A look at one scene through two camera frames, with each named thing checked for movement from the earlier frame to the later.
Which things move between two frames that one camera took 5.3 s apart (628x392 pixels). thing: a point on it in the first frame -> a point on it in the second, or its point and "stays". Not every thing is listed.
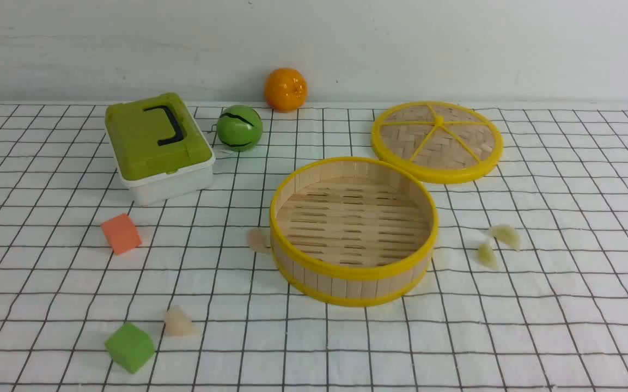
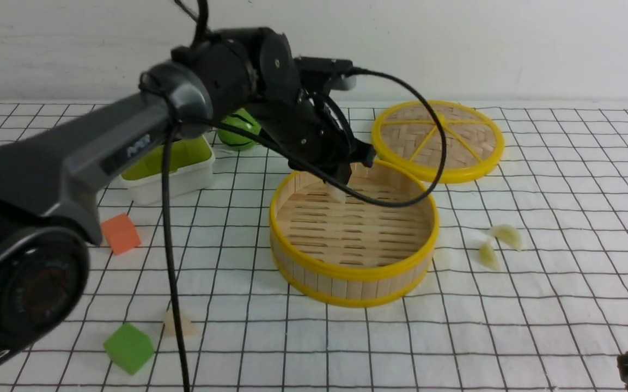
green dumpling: (506, 234) stays
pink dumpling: (258, 242) -> (335, 194)
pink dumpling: (178, 324) stays
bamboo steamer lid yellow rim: (443, 142) stays
